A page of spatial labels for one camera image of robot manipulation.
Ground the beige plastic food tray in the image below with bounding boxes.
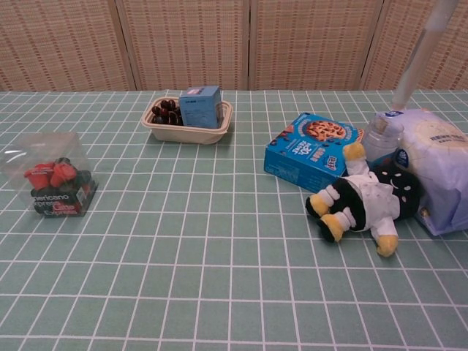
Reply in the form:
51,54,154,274
141,97,235,146

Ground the woven bamboo screen panel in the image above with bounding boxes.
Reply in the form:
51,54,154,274
250,0,385,91
116,0,252,91
360,0,468,91
0,0,124,92

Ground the clear plastic tube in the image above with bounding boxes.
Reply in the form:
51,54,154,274
391,0,456,111

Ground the clear plastic bottle blue cap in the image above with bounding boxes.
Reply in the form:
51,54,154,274
363,110,405,164

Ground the clear plastic coffee capsule box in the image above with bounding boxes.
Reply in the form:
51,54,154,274
0,131,99,219

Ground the red coffee capsule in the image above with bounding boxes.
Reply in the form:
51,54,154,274
24,163,56,189
50,162,78,187

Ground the blue cookie box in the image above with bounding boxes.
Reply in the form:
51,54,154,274
263,112,366,194

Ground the light purple tissue pack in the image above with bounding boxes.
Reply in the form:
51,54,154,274
376,107,468,237

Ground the black penguin plush toy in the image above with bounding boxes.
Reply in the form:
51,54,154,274
305,142,425,257

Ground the small blue carton box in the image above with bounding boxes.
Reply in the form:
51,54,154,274
178,86,223,129

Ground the green checked tablecloth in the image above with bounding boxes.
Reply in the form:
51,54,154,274
0,88,468,351

